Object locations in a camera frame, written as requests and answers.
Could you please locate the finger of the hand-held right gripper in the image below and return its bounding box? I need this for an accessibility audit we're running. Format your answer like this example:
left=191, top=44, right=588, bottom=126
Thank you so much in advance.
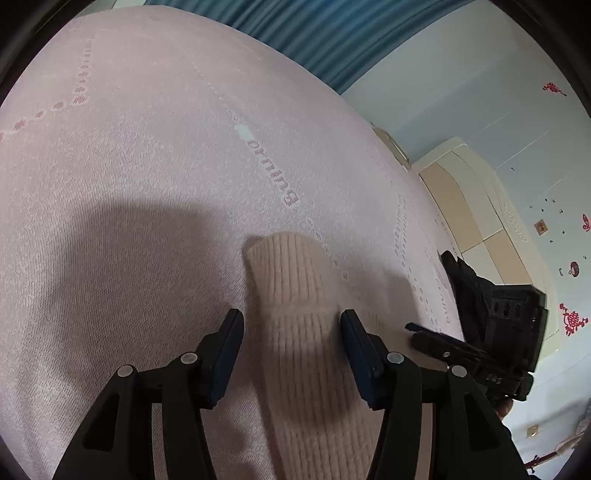
left=405, top=322, right=491, bottom=371

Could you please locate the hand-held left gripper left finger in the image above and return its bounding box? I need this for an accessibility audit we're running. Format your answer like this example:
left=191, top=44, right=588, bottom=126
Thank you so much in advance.
left=53, top=308, right=244, bottom=480

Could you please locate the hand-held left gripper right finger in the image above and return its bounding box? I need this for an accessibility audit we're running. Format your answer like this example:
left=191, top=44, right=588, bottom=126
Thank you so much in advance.
left=341, top=310, right=527, bottom=480

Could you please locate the beige knit sweater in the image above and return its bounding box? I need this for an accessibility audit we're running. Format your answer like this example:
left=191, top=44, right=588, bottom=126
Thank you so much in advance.
left=244, top=232, right=384, bottom=480

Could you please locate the black garment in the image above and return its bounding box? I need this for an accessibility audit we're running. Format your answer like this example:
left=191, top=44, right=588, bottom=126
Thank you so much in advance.
left=441, top=250, right=497, bottom=354

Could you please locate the cream bed headboard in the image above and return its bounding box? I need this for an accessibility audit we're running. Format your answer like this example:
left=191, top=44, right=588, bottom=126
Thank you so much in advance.
left=411, top=136, right=555, bottom=296

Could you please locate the pink bed cover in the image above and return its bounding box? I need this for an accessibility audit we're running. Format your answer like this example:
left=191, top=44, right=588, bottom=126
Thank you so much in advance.
left=0, top=6, right=467, bottom=480

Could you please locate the beige nightstand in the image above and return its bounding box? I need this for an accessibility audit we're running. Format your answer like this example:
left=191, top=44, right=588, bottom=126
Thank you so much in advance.
left=372, top=127, right=413, bottom=172

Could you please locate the blue curtain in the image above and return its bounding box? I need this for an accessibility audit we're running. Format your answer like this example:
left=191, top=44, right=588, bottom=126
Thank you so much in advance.
left=143, top=0, right=444, bottom=95

